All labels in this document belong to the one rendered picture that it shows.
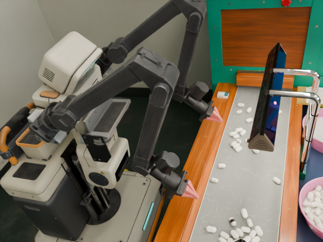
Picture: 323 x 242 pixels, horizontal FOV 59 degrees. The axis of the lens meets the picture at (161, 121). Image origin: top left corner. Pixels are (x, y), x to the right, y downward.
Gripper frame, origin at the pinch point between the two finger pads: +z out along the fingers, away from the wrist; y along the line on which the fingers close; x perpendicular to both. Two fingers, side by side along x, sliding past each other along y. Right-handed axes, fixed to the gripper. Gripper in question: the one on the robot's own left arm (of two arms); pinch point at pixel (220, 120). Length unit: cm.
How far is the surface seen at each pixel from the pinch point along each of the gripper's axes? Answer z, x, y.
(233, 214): 17.8, 0.2, -40.3
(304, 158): 31.8, -19.4, -11.0
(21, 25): -160, 117, 82
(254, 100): 15.9, 2.1, 33.5
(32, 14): -163, 116, 100
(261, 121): -0.5, -32.1, -25.4
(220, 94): -0.8, 10.2, 29.9
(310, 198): 38.4, -16.6, -25.4
